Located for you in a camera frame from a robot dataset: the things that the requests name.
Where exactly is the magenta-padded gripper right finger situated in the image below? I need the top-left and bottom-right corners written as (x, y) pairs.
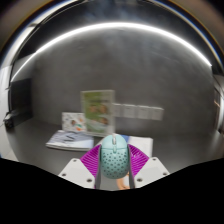
top-left (127, 143), bottom-right (170, 190)

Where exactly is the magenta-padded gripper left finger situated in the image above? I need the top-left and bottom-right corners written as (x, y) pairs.
top-left (58, 143), bottom-right (103, 190)

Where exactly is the mint green perforated computer mouse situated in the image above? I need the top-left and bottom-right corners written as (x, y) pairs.
top-left (99, 134), bottom-right (130, 180)

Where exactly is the white book with blue stripe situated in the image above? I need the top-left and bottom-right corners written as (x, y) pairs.
top-left (94, 134), bottom-right (154, 158)

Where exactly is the grey thin booklet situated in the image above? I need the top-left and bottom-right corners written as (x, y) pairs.
top-left (45, 129), bottom-right (95, 152)

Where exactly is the small white illustrated card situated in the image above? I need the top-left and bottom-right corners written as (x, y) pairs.
top-left (61, 112), bottom-right (88, 134)

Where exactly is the green upright sign stand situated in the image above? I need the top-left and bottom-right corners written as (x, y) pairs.
top-left (80, 89), bottom-right (116, 138)

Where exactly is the dark shelf unit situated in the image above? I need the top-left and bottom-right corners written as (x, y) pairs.
top-left (213, 74), bottom-right (224, 135)

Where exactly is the white ceiling light strip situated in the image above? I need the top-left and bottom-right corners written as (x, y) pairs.
top-left (10, 21), bottom-right (213, 82)

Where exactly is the white wall socket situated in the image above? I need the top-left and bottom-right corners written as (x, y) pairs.
top-left (150, 106), bottom-right (165, 122)
top-left (113, 103), bottom-right (123, 118)
top-left (122, 104), bottom-right (137, 119)
top-left (136, 105), bottom-right (151, 120)

